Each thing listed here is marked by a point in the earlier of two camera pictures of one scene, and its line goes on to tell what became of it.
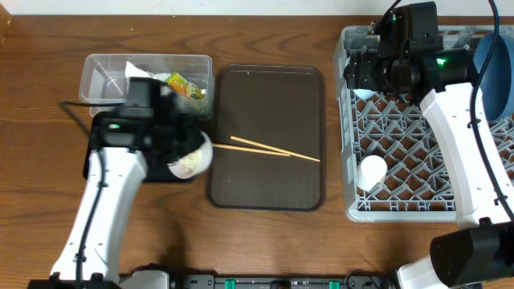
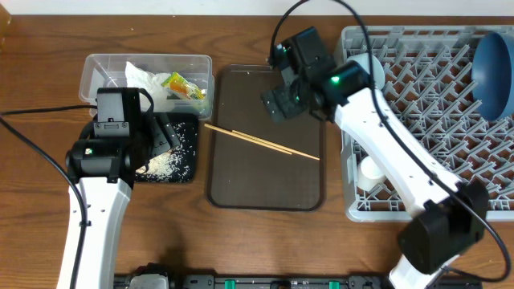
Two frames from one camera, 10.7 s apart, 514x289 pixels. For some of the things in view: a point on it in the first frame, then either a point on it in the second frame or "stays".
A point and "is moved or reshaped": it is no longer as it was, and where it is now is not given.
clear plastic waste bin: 104,79 stays
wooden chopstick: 273,149 is moved or reshaped
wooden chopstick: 250,150 to 267,141
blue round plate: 496,84 stays
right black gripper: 354,71 to 279,103
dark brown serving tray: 282,106 stays
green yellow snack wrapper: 179,84 stays
